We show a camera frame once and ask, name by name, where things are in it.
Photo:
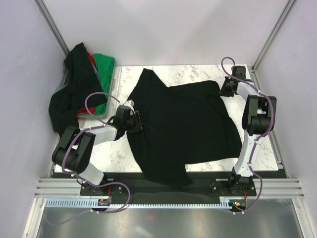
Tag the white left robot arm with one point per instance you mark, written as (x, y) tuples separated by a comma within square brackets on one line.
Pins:
[(74, 149)]

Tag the clear plastic bin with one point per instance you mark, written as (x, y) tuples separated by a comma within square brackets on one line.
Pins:
[(111, 88)]

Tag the right aluminium frame post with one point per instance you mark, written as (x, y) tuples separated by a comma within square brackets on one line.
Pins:
[(274, 32)]

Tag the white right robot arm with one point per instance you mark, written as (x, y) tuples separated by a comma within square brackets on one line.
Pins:
[(258, 117)]

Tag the black t shirt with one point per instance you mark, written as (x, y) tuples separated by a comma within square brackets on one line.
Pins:
[(181, 125), (82, 81)]

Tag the left aluminium frame post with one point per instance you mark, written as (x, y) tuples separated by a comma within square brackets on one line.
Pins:
[(52, 25)]

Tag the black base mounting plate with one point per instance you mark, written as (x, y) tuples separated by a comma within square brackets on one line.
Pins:
[(224, 188)]

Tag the green t shirt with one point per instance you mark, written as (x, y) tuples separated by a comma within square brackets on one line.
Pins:
[(105, 67)]

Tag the white slotted cable duct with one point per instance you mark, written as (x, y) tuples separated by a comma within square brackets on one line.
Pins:
[(96, 203)]

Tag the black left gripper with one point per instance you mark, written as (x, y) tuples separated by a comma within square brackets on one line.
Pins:
[(136, 116)]

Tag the aluminium frame post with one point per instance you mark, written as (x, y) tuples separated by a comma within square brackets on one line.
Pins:
[(52, 25), (274, 32)]

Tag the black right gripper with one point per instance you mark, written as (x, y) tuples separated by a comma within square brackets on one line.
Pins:
[(223, 91)]

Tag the aluminium front rail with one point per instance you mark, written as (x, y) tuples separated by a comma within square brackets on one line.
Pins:
[(273, 188)]

